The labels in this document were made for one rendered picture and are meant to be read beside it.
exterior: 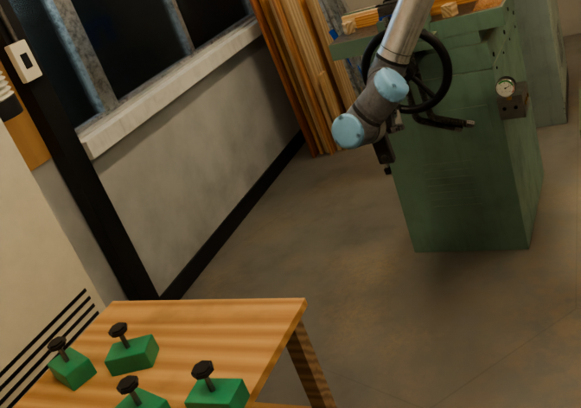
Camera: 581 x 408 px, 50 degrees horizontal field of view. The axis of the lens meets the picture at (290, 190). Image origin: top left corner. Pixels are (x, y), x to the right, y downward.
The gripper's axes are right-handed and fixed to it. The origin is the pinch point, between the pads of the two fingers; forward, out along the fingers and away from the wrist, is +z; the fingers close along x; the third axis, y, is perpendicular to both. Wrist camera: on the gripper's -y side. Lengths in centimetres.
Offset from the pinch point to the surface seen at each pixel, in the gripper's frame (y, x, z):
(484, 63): 15.3, -20.3, 30.0
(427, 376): -76, 0, -7
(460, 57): 18.7, -13.3, 28.7
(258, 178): -21, 131, 110
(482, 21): 28.2, -22.4, 25.3
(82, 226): -18, 122, -22
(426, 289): -61, 11, 33
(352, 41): 31.2, 21.5, 23.5
